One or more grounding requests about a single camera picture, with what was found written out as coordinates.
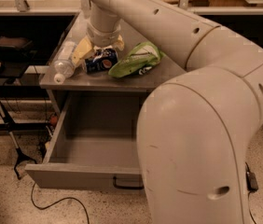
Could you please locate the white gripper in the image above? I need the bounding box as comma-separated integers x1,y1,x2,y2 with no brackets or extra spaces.
71,23,125,67

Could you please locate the blue pepsi can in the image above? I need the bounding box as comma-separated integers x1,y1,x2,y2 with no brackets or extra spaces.
82,48,118,73

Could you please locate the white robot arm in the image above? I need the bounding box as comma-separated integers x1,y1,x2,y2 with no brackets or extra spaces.
88,0,263,224

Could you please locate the grey open top drawer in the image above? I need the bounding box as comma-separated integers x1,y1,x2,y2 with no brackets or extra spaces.
26,91,145,193

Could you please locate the grey cabinet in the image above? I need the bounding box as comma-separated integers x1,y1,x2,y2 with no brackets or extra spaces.
40,11,185,115

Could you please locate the clear plastic water bottle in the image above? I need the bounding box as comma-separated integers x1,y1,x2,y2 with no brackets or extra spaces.
53,41,76,84

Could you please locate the green chip bag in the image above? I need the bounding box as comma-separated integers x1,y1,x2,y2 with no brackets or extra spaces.
108,41,165,78

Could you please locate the dark box on shelf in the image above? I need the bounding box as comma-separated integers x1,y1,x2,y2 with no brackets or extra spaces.
0,36,34,50

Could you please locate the black metal stand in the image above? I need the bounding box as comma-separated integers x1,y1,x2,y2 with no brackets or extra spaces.
0,102,36,180

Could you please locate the black power adapter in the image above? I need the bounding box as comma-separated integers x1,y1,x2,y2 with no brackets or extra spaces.
246,166,258,192

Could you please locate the black drawer handle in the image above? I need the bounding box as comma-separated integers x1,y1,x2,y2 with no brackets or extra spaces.
113,176,144,190

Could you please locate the black cable left floor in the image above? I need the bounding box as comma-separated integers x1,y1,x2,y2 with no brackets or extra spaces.
30,182,90,224

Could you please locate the black cable floor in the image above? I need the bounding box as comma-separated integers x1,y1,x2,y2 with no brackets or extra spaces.
30,182,90,224
246,189,258,224

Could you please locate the black cable right floor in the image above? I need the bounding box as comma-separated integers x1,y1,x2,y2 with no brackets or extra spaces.
246,189,258,224

